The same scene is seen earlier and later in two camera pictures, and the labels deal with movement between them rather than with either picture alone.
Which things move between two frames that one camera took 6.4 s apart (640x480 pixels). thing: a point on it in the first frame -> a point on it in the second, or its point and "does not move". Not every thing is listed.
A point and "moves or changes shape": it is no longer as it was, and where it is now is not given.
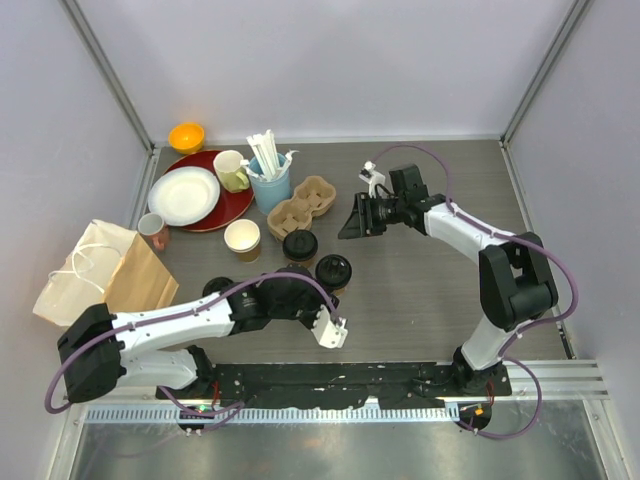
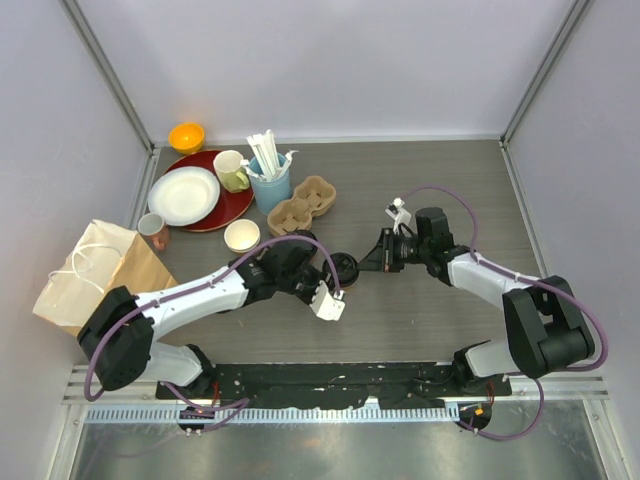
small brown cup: x=153 y=227 does not move
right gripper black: x=361 y=222 -> x=379 y=258
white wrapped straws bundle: x=263 y=147 does not move
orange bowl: x=186 y=138 does not move
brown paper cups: x=242 y=235 does not move
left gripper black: x=319 y=298 -> x=317 y=277
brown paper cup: x=339 y=292 moves or changes shape
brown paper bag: x=109 y=264 does not move
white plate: x=184 y=196 does not move
